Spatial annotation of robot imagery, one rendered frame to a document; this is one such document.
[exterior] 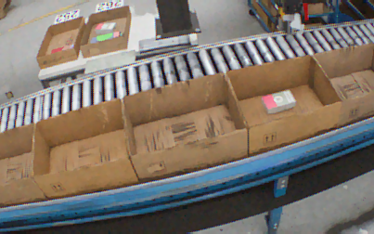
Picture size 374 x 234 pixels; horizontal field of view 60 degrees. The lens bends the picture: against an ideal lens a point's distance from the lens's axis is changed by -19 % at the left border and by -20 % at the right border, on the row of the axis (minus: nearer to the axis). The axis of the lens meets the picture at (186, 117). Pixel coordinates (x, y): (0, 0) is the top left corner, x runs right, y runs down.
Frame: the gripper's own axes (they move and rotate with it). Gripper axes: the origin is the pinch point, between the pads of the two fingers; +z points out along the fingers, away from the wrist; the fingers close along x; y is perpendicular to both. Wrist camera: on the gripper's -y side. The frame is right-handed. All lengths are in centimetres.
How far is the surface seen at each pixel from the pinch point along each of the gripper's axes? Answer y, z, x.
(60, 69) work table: 111, 37, -84
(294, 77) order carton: 0.6, 26.4, -5.0
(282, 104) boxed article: 11.2, 29.9, 5.4
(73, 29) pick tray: 104, 30, -125
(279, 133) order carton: 19.8, 26.6, 23.6
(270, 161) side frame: 25, 34, 28
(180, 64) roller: 42, 40, -55
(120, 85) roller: 75, 41, -51
